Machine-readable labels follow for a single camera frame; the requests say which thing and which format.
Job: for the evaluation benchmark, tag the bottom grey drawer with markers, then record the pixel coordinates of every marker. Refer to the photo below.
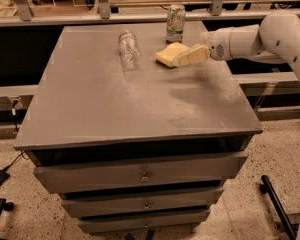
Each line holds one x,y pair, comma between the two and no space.
141,221

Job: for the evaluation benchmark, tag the metal railing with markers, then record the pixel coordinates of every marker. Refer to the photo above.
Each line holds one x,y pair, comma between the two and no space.
74,12

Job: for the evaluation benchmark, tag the grey drawer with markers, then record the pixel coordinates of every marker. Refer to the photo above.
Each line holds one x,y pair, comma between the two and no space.
140,202
141,221
140,172

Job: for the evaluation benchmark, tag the grey drawer cabinet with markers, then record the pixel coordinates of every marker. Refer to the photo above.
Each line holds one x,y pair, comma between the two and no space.
89,108

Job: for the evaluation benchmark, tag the soda can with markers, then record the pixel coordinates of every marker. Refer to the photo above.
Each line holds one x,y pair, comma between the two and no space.
175,23

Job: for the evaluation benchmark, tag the top grey drawer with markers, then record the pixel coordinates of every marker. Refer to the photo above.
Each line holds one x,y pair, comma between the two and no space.
140,172

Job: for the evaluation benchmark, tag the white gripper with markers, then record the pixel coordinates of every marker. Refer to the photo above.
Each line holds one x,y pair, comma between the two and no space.
219,45

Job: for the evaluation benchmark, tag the middle grey drawer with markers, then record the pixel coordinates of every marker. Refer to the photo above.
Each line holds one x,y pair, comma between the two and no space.
140,202

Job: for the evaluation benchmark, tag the black right base leg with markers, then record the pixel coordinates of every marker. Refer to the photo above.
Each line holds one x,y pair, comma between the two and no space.
267,188

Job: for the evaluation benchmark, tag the clear plastic bottle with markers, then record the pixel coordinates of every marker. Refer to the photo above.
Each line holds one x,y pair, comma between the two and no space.
129,50

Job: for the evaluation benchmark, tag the yellow sponge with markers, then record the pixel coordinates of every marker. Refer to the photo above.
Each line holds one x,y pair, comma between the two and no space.
167,55

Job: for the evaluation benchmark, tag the wall power outlet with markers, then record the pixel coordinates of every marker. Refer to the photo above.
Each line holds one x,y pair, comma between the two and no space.
17,104

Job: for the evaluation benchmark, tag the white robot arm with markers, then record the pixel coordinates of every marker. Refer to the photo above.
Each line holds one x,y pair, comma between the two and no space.
275,40

